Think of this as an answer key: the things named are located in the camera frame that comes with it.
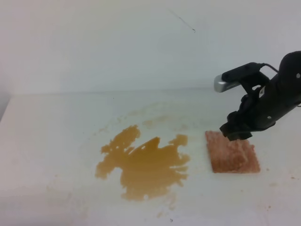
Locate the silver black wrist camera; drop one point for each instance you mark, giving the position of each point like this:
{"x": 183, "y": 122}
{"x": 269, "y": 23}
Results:
{"x": 233, "y": 78}

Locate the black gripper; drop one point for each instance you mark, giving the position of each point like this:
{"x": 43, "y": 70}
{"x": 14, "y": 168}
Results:
{"x": 264, "y": 107}

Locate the brown coffee spill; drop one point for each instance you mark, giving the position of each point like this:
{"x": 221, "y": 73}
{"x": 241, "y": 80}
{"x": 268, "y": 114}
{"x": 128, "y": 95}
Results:
{"x": 148, "y": 170}

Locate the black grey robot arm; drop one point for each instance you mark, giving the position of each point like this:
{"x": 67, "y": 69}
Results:
{"x": 290, "y": 63}

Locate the pink-brown textured rag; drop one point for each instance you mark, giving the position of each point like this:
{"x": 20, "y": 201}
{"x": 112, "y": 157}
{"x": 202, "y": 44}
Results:
{"x": 227, "y": 156}

